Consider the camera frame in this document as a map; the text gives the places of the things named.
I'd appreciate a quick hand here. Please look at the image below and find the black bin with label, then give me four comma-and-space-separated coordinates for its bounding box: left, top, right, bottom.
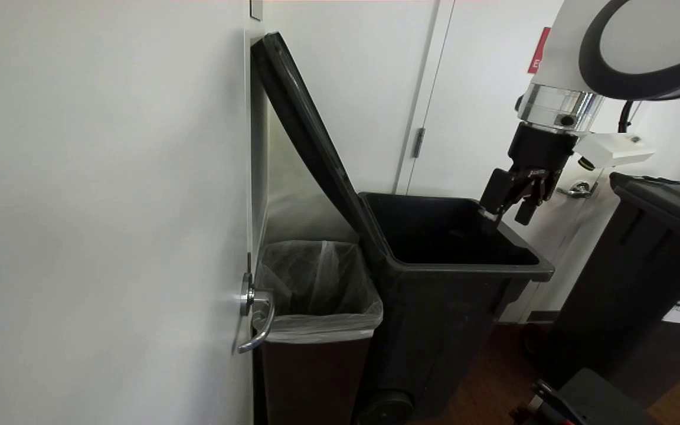
551, 171, 680, 408

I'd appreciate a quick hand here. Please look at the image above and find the black trash bin lid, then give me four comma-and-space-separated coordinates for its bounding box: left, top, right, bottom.
251, 32, 389, 261

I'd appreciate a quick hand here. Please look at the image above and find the silver door lever handle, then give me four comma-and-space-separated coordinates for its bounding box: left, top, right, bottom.
555, 180, 599, 200
236, 270, 276, 355

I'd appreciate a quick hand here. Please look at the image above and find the red wall sign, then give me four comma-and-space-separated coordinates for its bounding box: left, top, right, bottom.
527, 27, 552, 75

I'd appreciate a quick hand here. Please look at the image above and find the small dark trash bin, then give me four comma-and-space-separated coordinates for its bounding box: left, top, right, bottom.
254, 239, 384, 425

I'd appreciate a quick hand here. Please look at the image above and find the clear plastic bin liner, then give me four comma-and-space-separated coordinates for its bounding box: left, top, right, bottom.
254, 239, 384, 344

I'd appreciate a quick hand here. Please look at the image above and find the black gear with red parts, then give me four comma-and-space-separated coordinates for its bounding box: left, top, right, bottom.
510, 368, 661, 425

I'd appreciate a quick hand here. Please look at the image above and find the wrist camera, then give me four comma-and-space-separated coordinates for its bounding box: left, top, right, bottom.
573, 132, 655, 172

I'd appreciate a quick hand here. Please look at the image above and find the white door with hinge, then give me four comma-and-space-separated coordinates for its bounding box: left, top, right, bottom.
405, 0, 618, 322

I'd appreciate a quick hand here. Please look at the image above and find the big black trash bin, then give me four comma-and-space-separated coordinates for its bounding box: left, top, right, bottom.
251, 32, 555, 425

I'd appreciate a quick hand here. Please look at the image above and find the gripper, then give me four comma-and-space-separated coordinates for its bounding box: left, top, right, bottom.
480, 122, 578, 227

